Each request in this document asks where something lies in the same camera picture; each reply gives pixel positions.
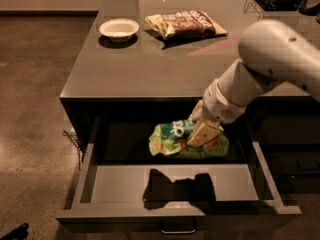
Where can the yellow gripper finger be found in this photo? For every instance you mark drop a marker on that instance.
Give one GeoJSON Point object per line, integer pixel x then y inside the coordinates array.
{"type": "Point", "coordinates": [196, 113]}
{"type": "Point", "coordinates": [204, 131]}

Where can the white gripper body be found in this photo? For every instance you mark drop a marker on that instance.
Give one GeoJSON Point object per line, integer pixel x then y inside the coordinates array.
{"type": "Point", "coordinates": [217, 106]}

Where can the green rice chip bag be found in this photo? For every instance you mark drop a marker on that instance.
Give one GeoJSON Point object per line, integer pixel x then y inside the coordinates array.
{"type": "Point", "coordinates": [170, 140]}

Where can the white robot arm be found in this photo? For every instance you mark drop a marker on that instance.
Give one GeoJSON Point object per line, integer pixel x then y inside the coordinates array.
{"type": "Point", "coordinates": [270, 53]}

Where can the brown snack bag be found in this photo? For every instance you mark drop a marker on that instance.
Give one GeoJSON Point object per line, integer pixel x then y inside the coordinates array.
{"type": "Point", "coordinates": [188, 23]}

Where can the open grey top drawer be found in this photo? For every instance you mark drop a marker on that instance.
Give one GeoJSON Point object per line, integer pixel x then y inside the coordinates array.
{"type": "Point", "coordinates": [121, 180]}

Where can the dark grey cabinet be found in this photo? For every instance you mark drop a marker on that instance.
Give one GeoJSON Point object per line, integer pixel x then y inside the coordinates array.
{"type": "Point", "coordinates": [287, 129]}

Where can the white paper bowl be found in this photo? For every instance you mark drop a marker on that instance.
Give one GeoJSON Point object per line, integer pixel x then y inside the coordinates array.
{"type": "Point", "coordinates": [119, 30]}

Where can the black object floor corner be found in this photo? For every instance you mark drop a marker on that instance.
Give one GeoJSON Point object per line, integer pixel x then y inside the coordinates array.
{"type": "Point", "coordinates": [19, 233]}

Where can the silver drawer handle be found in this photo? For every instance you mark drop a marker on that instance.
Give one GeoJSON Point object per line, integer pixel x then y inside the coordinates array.
{"type": "Point", "coordinates": [178, 225]}

